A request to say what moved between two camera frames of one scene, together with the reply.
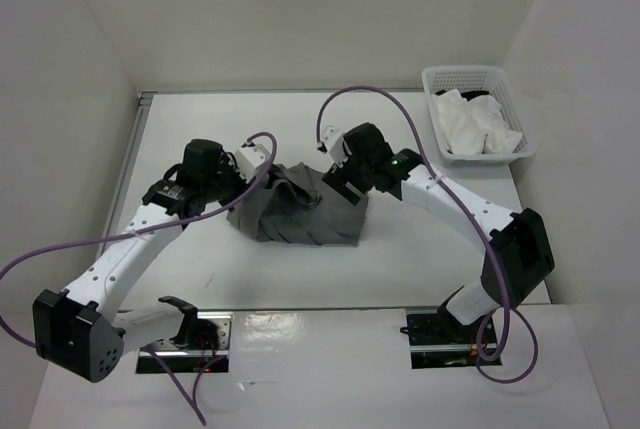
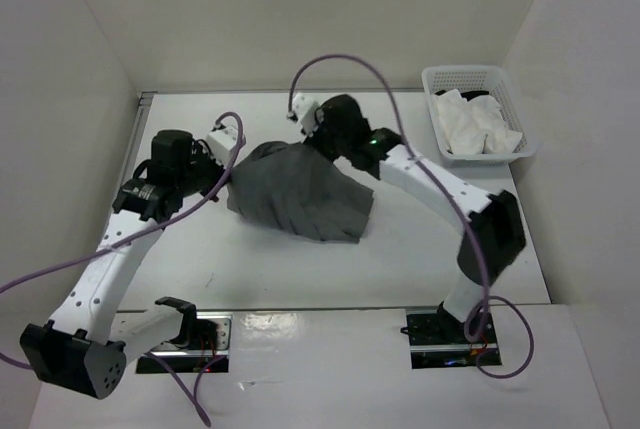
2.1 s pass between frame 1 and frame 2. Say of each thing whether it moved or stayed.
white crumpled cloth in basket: stayed
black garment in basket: stayed
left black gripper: moved
